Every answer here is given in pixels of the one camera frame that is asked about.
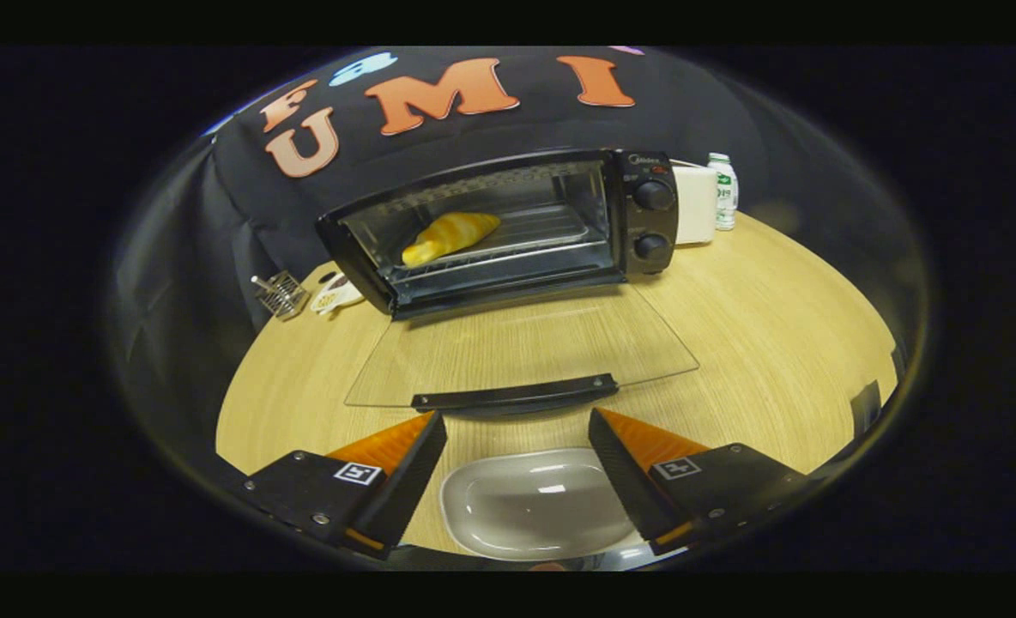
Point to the black backdrop cloth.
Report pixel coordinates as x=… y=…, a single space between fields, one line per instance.
x=774 y=137

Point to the white boxy appliance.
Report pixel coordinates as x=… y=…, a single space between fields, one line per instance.
x=695 y=206

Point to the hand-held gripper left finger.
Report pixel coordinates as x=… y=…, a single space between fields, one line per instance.
x=409 y=481

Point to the white bottle green label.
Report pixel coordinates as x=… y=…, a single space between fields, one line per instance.
x=722 y=193

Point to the small white snack dish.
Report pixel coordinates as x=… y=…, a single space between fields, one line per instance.
x=336 y=297

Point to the white oval plate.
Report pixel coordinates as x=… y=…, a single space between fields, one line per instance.
x=525 y=508

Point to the black toaster oven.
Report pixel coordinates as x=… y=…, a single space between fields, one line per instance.
x=654 y=225

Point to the yellow striped croissant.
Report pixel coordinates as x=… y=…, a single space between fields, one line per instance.
x=448 y=237

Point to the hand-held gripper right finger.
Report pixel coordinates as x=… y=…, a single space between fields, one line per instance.
x=626 y=476

